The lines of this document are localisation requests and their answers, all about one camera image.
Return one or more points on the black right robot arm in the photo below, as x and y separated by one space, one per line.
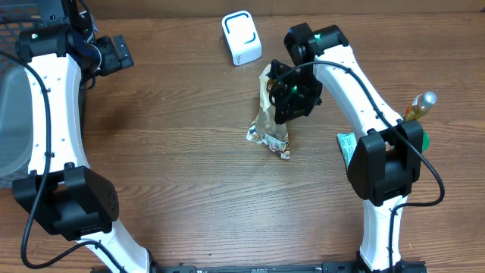
385 158

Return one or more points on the light blue wipes pack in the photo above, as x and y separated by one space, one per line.
347 143

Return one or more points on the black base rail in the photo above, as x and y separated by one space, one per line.
265 269

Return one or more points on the white barcode scanner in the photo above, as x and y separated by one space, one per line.
242 37

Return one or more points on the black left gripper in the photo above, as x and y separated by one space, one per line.
114 62

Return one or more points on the green lid jar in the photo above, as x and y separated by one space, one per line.
425 141

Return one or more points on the brown snack packet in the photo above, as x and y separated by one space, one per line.
263 129

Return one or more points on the yellow bottle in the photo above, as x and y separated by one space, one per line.
420 106

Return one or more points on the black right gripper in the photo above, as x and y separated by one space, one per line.
292 108

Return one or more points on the dark grey plastic basket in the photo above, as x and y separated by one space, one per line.
16 104

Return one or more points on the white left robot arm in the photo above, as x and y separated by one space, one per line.
61 55

